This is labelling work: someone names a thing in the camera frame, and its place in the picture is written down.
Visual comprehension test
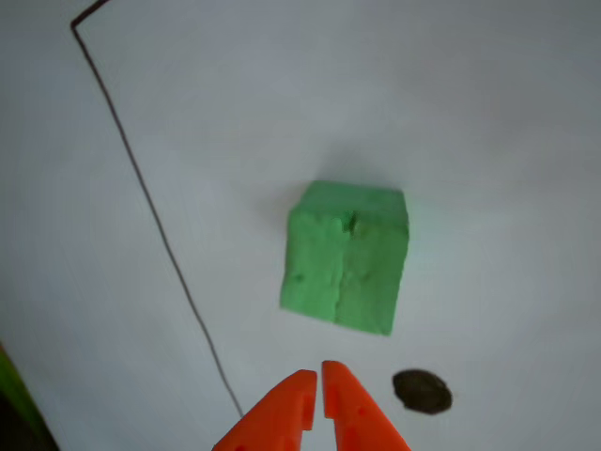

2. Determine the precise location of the green clay block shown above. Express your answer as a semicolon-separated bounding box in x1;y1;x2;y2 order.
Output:
279;179;411;337

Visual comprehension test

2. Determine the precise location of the black dot mark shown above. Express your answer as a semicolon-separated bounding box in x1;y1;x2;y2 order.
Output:
392;368;455;415

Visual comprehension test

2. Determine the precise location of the white paper sheet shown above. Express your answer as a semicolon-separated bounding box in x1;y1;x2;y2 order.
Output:
0;0;601;451

